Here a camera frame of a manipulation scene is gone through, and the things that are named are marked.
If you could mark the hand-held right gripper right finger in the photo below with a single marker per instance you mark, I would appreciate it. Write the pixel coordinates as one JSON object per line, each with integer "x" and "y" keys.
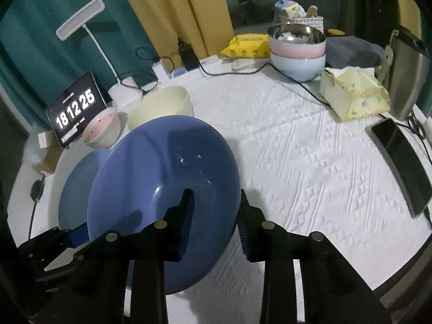
{"x": 244, "y": 234}

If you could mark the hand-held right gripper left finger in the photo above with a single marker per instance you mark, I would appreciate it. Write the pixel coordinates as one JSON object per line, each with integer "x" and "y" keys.
{"x": 187, "y": 226}

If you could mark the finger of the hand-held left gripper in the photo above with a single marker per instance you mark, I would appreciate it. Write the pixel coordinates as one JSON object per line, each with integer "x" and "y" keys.
{"x": 79, "y": 235}

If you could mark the light blue plate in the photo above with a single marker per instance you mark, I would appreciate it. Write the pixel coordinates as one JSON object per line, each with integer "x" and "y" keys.
{"x": 77, "y": 189}

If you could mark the large blue bowl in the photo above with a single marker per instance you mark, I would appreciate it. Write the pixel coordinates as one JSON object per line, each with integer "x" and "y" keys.
{"x": 168, "y": 162}

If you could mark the white bowl with pink inside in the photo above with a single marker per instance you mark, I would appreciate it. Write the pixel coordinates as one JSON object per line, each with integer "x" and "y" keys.
{"x": 104, "y": 135}

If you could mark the cream bowl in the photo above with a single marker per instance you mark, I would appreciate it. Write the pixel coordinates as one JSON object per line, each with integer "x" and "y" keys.
{"x": 162, "y": 104}

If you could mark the cardboard box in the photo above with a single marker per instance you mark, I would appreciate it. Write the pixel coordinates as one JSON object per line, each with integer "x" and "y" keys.
{"x": 50, "y": 158}

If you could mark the clear plastic bag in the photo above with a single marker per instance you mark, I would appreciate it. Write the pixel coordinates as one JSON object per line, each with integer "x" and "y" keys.
{"x": 32, "y": 155}

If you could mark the small white box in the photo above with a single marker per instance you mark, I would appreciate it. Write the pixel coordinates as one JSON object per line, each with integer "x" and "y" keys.
{"x": 44, "y": 140}

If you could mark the tablet showing clock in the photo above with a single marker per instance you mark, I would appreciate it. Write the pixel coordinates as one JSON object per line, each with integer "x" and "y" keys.
{"x": 76, "y": 111}

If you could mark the white desk lamp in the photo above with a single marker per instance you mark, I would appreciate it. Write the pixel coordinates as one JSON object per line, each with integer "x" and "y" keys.
{"x": 126, "y": 96}

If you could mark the white charger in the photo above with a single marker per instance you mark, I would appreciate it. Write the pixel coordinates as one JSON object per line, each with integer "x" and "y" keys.
{"x": 161, "y": 71}

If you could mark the white power strip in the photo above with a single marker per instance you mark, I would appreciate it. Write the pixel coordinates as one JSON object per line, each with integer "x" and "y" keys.
{"x": 211, "y": 63}

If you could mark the black charger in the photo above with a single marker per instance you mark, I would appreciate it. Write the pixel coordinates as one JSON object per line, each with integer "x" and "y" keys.
{"x": 188, "y": 55}

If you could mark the black smartphone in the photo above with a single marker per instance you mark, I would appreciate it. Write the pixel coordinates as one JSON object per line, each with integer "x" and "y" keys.
{"x": 401, "y": 165}

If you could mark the pale blue bowl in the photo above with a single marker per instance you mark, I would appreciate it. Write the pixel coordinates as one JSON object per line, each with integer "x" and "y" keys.
{"x": 298, "y": 69}

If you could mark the yellow tissue pack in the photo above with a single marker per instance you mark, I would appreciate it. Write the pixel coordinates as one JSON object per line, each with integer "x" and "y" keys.
{"x": 354, "y": 94}

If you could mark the yellow wet wipes pack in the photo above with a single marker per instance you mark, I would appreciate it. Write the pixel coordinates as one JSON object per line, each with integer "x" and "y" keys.
{"x": 246, "y": 45}

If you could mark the black scissors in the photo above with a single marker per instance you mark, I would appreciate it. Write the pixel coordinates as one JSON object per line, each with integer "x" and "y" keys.
{"x": 415, "y": 126}

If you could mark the steel bowl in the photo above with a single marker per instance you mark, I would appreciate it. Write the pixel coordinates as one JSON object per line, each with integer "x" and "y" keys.
{"x": 297, "y": 35}

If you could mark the grey cloth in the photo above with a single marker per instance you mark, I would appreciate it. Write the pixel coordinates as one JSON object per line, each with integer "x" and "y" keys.
{"x": 354, "y": 52}

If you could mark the yellow curtain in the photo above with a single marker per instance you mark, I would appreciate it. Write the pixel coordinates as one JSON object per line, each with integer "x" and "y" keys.
{"x": 406, "y": 6}
{"x": 175, "y": 10}

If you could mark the white container with snacks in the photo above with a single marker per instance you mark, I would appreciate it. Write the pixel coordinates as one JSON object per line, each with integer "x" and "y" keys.
{"x": 303, "y": 22}

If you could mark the small yellow object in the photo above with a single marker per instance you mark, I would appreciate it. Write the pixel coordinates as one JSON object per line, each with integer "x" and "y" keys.
{"x": 336, "y": 32}

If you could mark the teal curtain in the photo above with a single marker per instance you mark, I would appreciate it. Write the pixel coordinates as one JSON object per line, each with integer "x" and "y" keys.
{"x": 50, "y": 13}

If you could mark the steel thermos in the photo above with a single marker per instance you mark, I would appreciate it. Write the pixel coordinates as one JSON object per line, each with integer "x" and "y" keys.
{"x": 408, "y": 77}

